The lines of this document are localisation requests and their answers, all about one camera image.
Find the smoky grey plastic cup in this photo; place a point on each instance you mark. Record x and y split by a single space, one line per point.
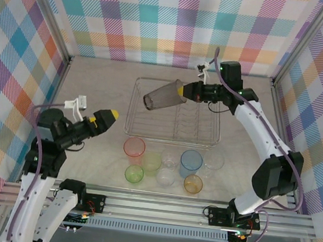
158 97

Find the pink plastic cup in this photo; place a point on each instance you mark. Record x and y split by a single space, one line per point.
133 150

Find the small green plastic cup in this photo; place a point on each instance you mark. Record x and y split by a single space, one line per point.
134 175

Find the tall yellow-green textured cup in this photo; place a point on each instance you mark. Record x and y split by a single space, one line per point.
152 162

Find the blue plastic cup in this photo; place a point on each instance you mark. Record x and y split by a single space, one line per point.
191 164

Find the wide clear plastic cup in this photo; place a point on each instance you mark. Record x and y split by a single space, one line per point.
213 163

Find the orange plastic cup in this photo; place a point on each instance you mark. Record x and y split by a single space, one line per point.
193 184

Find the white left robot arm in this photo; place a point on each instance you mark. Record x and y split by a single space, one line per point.
28 199

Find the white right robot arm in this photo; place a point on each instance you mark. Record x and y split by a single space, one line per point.
255 123

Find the aluminium frame bar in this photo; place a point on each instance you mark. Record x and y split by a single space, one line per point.
277 111
56 90

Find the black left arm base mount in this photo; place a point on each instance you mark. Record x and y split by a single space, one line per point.
95 203

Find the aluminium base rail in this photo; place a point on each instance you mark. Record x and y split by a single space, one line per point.
153 208

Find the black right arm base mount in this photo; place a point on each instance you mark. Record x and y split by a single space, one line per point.
217 216

